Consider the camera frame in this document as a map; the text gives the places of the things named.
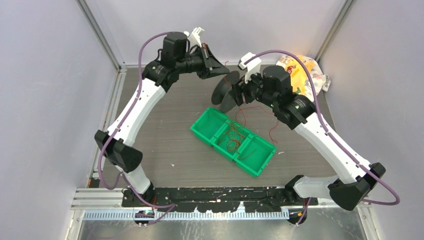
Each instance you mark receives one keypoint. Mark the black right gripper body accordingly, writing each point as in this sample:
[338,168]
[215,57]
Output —
[252,90]

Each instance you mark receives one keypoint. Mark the green plastic bin middle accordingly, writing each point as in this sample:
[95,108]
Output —
[231,139]

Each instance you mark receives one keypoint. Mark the black cable spool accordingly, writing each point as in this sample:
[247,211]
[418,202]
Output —
[221,96]

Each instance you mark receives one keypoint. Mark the green plastic bin left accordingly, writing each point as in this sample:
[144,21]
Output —
[207,126]

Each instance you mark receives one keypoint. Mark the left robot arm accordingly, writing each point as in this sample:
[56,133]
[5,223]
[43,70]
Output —
[181,53]

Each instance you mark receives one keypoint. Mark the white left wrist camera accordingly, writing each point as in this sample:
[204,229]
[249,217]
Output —
[194,37]

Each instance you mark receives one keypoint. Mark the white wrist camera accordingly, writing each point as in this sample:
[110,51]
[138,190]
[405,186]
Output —
[252,68]
[194,37]

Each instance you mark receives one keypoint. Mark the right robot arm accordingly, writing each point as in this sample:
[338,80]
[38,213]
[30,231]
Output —
[355,176]

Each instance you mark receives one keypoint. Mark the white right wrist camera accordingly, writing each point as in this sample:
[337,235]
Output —
[252,68]

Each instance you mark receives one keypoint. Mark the green plastic bin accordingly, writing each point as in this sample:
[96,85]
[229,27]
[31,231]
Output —
[231,139]
[254,154]
[207,126]

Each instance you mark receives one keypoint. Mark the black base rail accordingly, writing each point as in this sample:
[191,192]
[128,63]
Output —
[259,199]

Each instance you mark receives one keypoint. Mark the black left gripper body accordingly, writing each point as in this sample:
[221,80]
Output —
[199,64]

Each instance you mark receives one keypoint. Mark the slotted aluminium cable duct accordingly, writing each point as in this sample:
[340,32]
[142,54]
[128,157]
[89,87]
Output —
[149,215]

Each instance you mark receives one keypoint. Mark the green plastic bin right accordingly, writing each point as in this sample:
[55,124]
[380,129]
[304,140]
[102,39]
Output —
[254,154]

